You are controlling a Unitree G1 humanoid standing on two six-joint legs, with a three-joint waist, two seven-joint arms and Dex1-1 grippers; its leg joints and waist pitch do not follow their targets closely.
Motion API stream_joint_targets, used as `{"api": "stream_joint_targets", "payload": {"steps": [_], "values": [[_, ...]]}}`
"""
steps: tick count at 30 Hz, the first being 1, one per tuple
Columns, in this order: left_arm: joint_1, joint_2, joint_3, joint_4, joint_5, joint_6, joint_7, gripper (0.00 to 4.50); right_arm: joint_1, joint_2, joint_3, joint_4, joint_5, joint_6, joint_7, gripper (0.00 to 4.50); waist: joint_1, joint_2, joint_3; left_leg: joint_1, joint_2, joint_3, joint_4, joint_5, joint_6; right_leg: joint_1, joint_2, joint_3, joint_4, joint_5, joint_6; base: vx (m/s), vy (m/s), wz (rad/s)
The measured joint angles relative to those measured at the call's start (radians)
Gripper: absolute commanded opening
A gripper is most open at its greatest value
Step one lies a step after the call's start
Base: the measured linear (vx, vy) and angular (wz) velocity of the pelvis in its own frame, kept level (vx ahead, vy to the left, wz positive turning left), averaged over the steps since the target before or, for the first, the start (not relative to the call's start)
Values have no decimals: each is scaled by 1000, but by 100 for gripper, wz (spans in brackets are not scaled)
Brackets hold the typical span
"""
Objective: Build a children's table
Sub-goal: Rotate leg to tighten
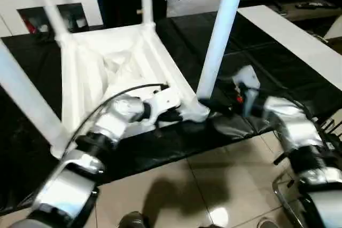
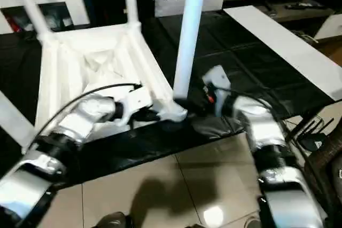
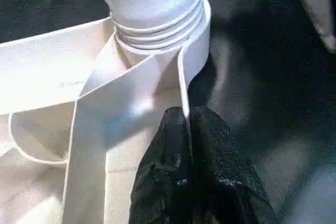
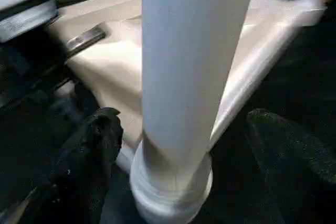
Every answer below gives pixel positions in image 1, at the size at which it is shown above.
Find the small yellow label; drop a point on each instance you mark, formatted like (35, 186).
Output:
(140, 11)

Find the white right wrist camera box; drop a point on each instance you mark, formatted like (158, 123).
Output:
(247, 78)

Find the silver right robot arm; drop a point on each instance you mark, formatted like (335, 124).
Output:
(291, 126)

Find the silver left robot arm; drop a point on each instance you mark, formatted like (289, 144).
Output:
(112, 121)

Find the white plastic table top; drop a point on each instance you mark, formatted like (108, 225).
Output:
(96, 62)

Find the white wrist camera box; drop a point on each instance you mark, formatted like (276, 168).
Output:
(165, 100)
(247, 78)

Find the black work mat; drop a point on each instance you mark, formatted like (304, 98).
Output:
(267, 68)

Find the white sheet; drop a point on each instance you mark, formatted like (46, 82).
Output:
(299, 41)

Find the brown low bench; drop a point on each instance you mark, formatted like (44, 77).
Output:
(272, 4)

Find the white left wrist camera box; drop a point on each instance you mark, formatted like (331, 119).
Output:
(165, 100)

